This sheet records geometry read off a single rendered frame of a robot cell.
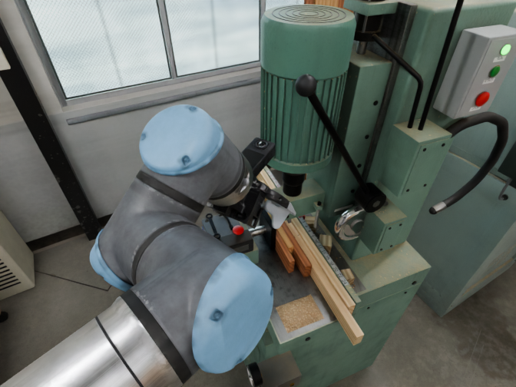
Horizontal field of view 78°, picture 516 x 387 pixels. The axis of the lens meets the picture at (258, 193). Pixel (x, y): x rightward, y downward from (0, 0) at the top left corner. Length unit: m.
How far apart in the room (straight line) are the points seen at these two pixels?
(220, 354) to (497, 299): 2.14
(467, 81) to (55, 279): 2.19
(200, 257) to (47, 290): 2.02
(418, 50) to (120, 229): 0.60
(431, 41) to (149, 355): 0.67
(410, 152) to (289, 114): 0.27
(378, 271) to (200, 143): 0.84
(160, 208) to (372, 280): 0.81
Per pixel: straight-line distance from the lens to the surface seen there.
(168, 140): 0.37
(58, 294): 2.23
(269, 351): 1.05
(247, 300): 0.27
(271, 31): 0.62
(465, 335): 2.10
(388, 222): 0.84
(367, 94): 0.73
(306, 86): 0.53
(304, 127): 0.66
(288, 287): 0.88
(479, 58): 0.75
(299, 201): 0.86
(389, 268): 1.11
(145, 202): 0.37
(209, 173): 0.37
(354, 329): 0.81
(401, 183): 0.77
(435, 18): 0.71
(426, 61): 0.74
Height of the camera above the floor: 1.64
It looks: 41 degrees down
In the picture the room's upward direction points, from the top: straight up
